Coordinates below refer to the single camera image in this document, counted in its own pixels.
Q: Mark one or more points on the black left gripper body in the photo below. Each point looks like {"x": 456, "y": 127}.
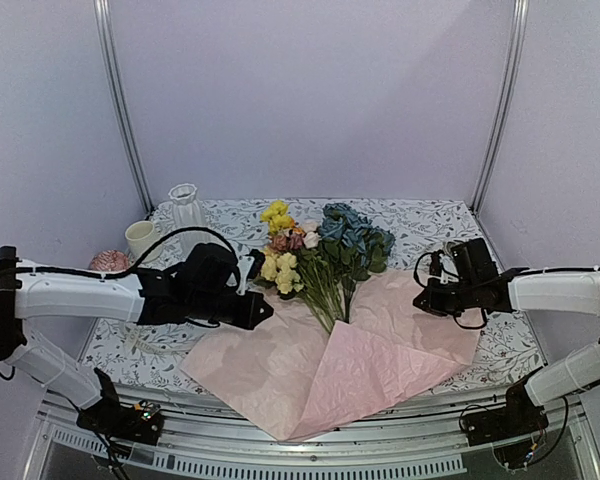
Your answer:
{"x": 209, "y": 307}

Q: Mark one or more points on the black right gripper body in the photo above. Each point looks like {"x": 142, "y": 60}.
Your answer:
{"x": 452, "y": 302}

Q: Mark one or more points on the cream printed ribbon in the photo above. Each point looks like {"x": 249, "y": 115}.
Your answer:
{"x": 132, "y": 341}

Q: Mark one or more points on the pink flower bouquet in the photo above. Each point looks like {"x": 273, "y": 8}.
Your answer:
{"x": 296, "y": 267}

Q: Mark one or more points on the pink wrapping paper sheet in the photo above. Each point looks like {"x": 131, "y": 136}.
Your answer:
{"x": 294, "y": 380}

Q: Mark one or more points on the blue flower bunch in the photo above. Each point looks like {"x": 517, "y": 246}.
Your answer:
{"x": 354, "y": 247}

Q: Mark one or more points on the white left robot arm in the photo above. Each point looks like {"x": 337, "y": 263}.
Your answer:
{"x": 29, "y": 290}

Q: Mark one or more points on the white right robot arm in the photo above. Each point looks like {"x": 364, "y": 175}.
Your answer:
{"x": 562, "y": 305}

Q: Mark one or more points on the white ribbed ceramic vase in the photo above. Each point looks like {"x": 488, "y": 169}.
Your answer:
{"x": 188, "y": 212}

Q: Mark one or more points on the floral patterned tablecloth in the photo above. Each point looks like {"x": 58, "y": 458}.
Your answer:
{"x": 507, "y": 348}

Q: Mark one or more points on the cream ceramic mug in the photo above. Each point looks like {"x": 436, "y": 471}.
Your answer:
{"x": 140, "y": 236}

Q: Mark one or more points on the pink patterned ball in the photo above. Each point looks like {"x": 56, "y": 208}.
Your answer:
{"x": 110, "y": 261}

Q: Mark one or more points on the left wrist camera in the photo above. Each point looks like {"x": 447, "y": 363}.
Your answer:
{"x": 249, "y": 267}

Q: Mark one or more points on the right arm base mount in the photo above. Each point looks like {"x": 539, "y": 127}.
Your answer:
{"x": 517, "y": 417}

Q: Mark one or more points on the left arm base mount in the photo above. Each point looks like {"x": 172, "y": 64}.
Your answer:
{"x": 140, "y": 423}

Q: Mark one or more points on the aluminium front rail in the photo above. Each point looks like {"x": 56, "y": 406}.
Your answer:
{"x": 204, "y": 439}

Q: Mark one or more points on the right aluminium frame post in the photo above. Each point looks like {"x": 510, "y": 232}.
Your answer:
{"x": 503, "y": 105}

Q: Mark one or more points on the aluminium frame post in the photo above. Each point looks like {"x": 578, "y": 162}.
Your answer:
{"x": 503, "y": 105}
{"x": 104, "y": 25}

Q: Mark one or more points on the left aluminium frame post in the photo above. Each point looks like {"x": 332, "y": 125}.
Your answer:
{"x": 104, "y": 25}

